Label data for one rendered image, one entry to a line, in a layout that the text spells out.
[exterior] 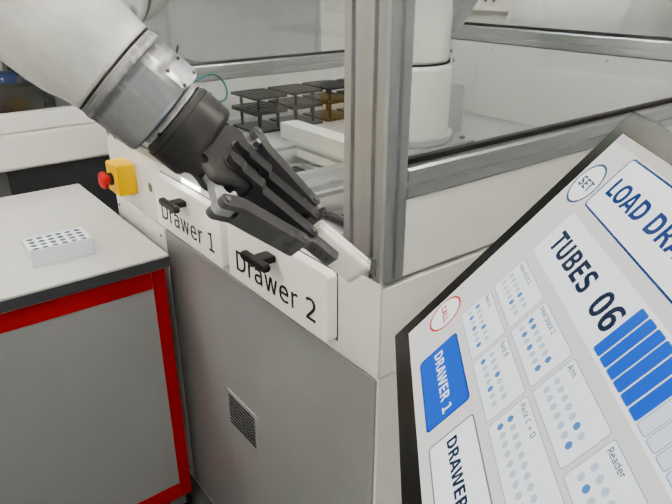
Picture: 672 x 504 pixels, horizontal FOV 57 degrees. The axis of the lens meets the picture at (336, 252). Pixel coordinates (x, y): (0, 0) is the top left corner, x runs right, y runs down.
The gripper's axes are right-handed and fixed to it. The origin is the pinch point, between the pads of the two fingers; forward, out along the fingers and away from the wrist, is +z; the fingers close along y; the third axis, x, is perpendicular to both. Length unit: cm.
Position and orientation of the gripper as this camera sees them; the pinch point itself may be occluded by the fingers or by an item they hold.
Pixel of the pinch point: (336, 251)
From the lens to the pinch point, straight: 62.5
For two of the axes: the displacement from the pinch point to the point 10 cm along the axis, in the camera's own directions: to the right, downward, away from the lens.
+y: 1.4, -6.5, 7.5
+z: 7.2, 5.9, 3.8
